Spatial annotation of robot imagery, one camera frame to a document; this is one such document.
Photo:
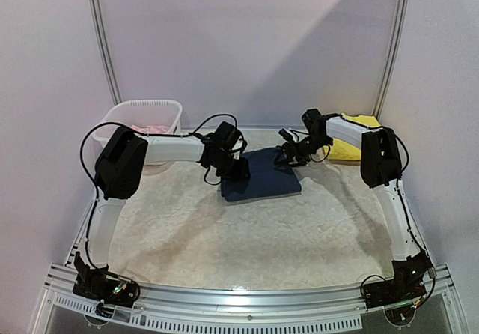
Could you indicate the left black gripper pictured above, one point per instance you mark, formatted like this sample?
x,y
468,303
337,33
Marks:
x,y
240,173

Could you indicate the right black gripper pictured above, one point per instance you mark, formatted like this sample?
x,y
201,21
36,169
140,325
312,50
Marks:
x,y
292,150

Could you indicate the navy blue tank top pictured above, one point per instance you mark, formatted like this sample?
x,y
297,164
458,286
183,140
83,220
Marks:
x,y
267,180

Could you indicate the pink garment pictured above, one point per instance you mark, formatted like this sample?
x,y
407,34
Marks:
x,y
151,129

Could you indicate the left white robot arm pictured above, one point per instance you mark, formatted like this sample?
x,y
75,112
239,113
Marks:
x,y
118,169

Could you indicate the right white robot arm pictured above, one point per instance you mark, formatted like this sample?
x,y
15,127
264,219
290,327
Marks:
x,y
381,170

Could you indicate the white plastic laundry basket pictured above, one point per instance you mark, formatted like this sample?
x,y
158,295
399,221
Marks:
x,y
149,113

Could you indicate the folded yellow shirt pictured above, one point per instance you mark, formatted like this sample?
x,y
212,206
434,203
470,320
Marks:
x,y
343,151

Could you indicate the aluminium front rail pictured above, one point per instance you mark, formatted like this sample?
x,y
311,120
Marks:
x,y
166,309

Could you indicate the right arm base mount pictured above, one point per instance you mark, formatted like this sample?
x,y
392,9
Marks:
x,y
396,293

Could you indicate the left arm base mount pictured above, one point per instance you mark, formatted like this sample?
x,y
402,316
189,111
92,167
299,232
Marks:
x,y
103,286

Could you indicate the right aluminium frame post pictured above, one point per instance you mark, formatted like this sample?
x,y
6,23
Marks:
x,y
393,48

